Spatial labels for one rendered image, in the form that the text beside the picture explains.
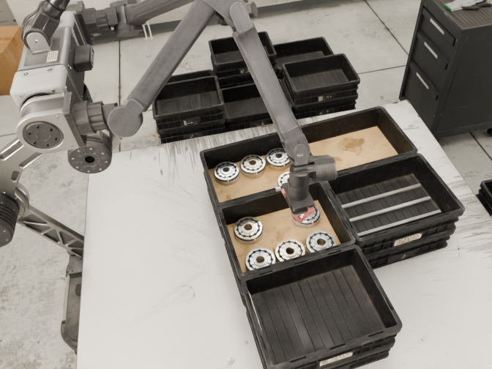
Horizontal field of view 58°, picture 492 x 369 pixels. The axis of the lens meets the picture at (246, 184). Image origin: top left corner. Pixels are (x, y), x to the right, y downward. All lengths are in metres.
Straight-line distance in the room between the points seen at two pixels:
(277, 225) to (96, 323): 0.73
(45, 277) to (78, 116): 1.75
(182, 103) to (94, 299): 1.41
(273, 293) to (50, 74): 0.92
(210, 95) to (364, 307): 1.73
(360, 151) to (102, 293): 1.16
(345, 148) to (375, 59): 2.13
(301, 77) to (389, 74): 1.12
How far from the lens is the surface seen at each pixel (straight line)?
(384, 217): 1.71
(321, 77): 2.89
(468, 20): 2.83
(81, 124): 1.18
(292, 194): 1.28
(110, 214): 1.98
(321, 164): 1.24
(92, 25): 1.60
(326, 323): 1.46
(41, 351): 2.60
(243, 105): 2.86
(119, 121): 1.15
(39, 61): 1.34
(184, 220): 1.87
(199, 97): 2.79
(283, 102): 1.18
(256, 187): 1.76
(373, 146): 1.95
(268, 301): 1.49
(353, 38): 4.25
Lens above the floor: 2.16
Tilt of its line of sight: 48 degrees down
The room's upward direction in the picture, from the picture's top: 6 degrees counter-clockwise
